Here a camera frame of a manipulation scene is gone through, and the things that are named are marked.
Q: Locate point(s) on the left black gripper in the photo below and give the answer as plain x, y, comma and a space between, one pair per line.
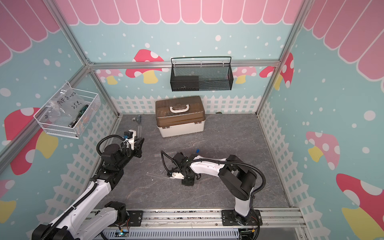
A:
138, 147

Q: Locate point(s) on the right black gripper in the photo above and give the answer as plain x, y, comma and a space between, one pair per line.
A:
187, 183

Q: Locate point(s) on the clear test tube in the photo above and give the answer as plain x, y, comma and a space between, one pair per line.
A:
171, 154
161, 176

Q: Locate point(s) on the clear test tube lowest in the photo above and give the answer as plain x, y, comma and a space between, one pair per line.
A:
139, 132

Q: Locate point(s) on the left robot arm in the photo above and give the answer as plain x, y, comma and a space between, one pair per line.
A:
72, 224

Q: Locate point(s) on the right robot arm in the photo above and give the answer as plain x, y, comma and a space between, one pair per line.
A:
242, 180

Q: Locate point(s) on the small grey metal clamp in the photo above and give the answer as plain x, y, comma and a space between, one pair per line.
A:
137, 119

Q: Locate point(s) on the brown lid storage box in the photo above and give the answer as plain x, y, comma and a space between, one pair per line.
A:
180, 116

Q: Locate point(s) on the clear plastic zip bag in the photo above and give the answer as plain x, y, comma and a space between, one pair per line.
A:
66, 103

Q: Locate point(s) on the small green circuit board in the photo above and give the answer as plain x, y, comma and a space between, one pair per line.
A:
122, 233

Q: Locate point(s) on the black box in basket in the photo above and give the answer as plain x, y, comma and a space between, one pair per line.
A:
184, 83

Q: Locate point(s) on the white wire wall basket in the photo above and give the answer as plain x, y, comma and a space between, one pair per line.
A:
59, 129

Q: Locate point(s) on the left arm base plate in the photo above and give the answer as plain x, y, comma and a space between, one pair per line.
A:
132, 218

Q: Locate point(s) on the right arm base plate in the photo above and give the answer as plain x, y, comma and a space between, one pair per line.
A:
232, 218

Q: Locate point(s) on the black mesh wall basket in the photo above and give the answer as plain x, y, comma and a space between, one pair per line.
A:
215, 73

